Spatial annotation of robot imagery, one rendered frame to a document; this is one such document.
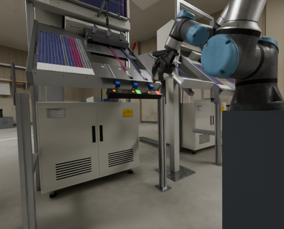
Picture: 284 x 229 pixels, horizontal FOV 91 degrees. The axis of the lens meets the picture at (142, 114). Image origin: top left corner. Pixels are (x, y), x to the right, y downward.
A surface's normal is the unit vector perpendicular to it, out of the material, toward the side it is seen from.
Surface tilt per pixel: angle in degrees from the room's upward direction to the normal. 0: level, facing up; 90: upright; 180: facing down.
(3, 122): 90
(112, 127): 90
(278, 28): 90
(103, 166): 90
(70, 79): 133
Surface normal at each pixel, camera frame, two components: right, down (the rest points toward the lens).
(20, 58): 0.79, 0.00
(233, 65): 0.26, 0.68
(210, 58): -0.93, 0.16
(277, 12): -0.61, 0.05
